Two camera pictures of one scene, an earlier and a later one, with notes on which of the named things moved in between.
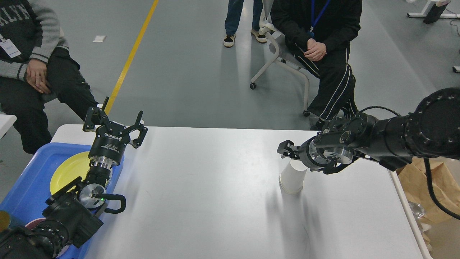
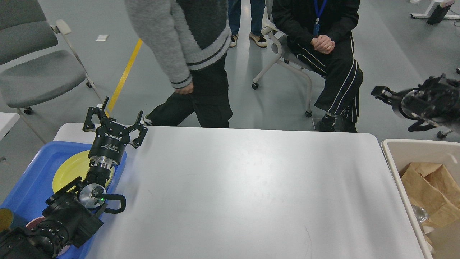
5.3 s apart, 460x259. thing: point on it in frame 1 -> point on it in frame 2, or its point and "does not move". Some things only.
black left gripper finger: x=96 y=117 does not move
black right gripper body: x=325 y=159 -> x=410 y=104
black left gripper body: x=107 y=149 does not move
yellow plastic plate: x=77 y=166 does not move
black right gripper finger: x=286 y=146 -> x=384 y=93
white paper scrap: x=99 y=38 does not move
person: x=36 y=66 -> x=188 y=39
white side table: x=6 y=121 does not move
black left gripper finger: x=139 y=126 does not move
